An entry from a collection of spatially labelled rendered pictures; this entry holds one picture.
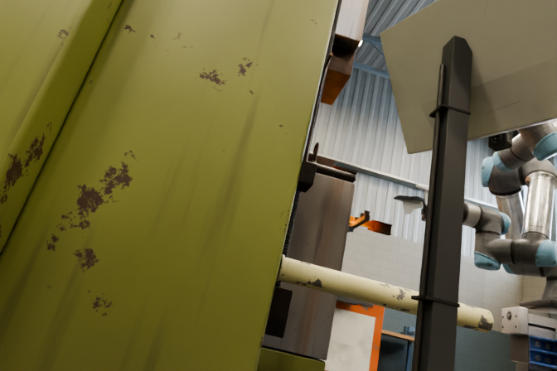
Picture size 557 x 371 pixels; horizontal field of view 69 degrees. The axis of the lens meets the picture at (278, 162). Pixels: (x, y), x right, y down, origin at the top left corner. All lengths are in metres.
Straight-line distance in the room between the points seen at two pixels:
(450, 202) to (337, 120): 9.62
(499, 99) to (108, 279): 0.73
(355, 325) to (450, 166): 4.37
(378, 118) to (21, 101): 10.23
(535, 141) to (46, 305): 1.13
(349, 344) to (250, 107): 4.35
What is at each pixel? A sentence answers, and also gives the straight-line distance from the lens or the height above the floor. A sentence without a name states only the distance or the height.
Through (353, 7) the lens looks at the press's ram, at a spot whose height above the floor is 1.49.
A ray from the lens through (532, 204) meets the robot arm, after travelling 1.53.
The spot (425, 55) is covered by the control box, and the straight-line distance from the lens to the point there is 0.90.
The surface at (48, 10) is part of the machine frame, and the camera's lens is 0.82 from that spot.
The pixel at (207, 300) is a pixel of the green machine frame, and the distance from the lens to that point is 0.71.
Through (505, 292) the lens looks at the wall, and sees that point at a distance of 11.26.
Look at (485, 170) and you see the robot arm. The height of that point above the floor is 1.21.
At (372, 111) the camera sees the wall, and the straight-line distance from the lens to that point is 10.76.
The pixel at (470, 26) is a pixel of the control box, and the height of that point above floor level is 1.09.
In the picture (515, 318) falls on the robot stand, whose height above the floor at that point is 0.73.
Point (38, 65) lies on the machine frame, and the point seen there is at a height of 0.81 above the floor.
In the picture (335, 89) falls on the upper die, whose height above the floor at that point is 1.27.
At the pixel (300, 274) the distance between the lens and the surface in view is 0.79.
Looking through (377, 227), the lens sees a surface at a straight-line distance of 1.80.
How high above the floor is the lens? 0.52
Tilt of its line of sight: 21 degrees up
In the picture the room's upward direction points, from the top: 14 degrees clockwise
